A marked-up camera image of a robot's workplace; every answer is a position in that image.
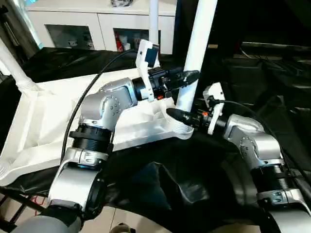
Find white plastic table leg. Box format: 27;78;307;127
148;0;160;49
174;0;219;133
0;38;37;93

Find white plastic table top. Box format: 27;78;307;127
0;68;194;187

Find black work mat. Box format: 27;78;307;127
0;46;311;229

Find white cabinet with glass doors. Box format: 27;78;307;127
25;0;176;55

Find grey window curtain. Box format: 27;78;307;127
0;0;45;51

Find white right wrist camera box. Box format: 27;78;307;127
202;82;227;136

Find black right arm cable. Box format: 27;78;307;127
213;100;311;185

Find grey horizontal rail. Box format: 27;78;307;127
241;42;311;52

